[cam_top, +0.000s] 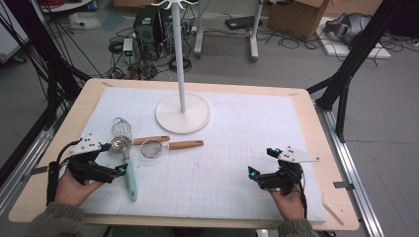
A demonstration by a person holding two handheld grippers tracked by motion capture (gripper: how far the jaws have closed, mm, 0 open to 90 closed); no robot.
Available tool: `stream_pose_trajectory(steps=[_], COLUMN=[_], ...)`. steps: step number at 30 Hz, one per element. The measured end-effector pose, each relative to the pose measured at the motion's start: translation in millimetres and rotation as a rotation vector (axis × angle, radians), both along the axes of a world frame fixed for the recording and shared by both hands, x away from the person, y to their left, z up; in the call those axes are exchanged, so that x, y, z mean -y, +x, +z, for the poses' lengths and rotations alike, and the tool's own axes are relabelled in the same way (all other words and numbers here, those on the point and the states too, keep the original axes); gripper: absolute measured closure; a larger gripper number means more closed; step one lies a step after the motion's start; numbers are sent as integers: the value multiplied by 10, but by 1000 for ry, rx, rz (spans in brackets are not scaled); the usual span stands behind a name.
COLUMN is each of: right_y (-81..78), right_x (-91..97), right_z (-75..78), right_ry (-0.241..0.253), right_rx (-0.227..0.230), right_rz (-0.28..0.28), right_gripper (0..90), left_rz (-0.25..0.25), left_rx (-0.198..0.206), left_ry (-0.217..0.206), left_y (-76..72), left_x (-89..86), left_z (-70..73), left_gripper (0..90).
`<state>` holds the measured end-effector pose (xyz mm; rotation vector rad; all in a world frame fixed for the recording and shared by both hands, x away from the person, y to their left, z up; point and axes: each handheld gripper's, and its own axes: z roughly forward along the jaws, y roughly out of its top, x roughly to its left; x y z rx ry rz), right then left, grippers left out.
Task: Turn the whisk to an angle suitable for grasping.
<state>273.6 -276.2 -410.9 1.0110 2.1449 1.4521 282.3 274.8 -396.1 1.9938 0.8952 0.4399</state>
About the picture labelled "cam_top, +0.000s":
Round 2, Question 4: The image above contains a black metal frame with cables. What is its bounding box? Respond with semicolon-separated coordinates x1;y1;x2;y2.
0;0;92;130

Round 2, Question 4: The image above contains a whisk with mint green handle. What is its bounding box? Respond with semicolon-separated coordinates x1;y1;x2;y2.
111;117;138;202

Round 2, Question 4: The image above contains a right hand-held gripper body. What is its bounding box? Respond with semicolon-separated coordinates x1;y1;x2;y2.
258;145;321;196

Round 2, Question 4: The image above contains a round white table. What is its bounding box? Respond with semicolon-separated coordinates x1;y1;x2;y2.
39;0;93;14

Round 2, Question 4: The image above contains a clear plastic bag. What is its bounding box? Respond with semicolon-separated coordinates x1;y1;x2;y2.
68;11;102;31

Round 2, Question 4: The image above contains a large cardboard box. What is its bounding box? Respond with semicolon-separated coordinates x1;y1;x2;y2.
266;0;330;41

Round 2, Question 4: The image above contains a grey tape strip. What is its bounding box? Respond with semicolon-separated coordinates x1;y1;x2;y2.
333;181;356;192
21;165;49;182

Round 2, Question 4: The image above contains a person's right hand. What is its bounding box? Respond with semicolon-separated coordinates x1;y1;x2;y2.
268;187;308;221

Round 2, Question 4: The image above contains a grey rounded device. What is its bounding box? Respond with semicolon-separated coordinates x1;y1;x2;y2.
324;12;372;45

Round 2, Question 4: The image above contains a right hand-held gripper black cable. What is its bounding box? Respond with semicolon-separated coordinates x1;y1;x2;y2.
296;182;309;220

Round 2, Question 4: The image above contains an aluminium rail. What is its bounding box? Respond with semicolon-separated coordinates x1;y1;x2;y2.
314;105;385;237
0;108;67;215

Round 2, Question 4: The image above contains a white stand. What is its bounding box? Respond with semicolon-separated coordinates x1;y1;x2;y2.
151;0;211;135

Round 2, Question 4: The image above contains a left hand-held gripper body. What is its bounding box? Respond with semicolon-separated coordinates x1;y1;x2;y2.
67;132;107;185

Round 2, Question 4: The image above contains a white metal floor frame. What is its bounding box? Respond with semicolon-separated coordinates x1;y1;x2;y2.
193;0;265;63

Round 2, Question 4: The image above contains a coiled black floor cable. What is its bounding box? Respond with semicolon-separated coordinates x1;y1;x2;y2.
168;57;193;74

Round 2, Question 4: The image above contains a small white box green light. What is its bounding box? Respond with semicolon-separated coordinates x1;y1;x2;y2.
122;38;134;64

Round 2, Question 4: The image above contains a person's left hand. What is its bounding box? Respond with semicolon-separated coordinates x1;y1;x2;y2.
53;168;105;207

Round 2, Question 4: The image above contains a mesh strainer with wooden handle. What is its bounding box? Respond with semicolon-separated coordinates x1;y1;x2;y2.
138;139;205;159

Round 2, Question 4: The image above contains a black computer tower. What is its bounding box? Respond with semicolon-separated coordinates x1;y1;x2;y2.
132;4;174;62

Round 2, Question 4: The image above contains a white grid mat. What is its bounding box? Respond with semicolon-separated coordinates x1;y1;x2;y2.
80;86;328;222

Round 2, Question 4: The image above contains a black flat box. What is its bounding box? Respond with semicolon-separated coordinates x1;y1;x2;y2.
224;15;264;32

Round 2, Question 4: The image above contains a white flat board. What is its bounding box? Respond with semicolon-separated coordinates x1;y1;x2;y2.
315;16;392;60

